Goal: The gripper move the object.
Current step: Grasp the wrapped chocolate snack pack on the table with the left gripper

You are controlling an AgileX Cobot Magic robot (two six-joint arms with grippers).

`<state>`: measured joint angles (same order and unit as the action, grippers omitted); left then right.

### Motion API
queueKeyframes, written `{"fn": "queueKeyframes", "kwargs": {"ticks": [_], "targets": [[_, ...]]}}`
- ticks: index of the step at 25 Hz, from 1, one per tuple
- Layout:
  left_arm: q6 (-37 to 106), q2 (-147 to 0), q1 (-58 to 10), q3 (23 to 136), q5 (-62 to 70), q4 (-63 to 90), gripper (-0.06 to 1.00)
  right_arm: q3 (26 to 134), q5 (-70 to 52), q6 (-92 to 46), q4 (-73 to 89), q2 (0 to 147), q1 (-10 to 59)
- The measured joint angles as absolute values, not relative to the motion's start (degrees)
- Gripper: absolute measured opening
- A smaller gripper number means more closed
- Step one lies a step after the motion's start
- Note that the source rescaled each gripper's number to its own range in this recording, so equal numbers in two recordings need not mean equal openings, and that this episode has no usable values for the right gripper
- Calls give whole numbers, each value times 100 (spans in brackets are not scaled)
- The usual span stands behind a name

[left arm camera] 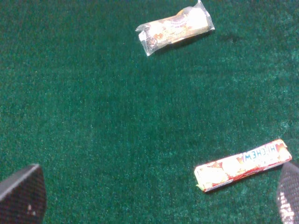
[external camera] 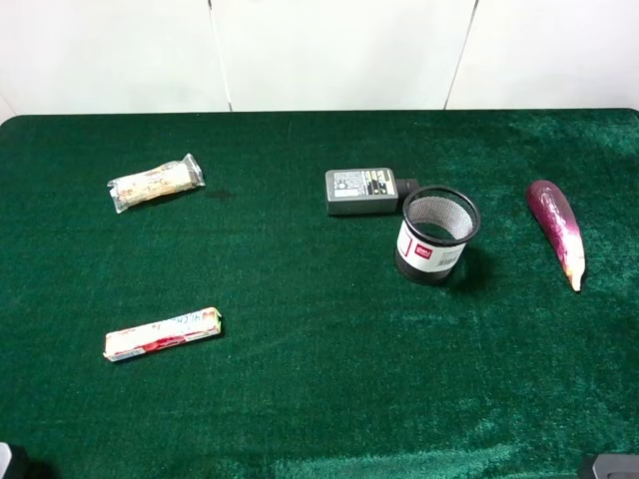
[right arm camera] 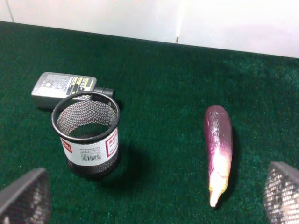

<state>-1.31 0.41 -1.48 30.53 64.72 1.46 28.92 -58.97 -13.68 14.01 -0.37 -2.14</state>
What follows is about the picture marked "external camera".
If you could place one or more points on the clear snack packet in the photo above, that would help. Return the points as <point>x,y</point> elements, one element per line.
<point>169,178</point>

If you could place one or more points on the grey object bottom right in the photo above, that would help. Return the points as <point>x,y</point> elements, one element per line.
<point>610,466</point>

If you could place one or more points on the black object bottom left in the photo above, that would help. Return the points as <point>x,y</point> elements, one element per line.
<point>15,464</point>

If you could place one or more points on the black mesh pen cup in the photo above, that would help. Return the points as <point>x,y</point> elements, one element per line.
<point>437,224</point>

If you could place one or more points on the red white candy box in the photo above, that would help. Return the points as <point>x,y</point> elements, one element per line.
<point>134,341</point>

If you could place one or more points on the purple eggplant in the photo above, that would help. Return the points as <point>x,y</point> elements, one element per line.
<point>555,216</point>

